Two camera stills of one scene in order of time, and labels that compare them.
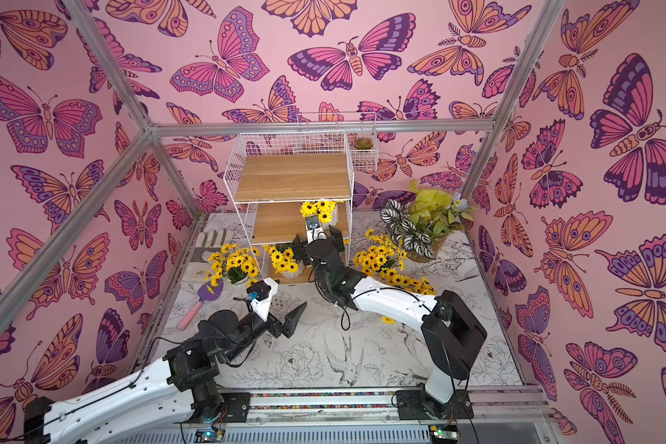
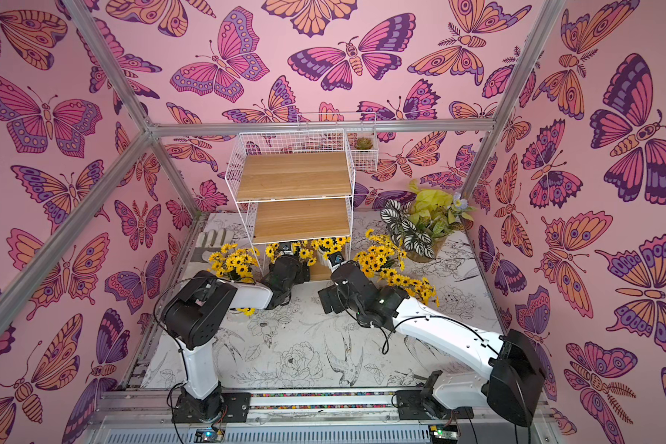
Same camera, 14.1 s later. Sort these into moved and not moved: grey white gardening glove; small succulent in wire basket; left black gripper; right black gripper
Moved: right black gripper; left black gripper
Not moved: small succulent in wire basket; grey white gardening glove
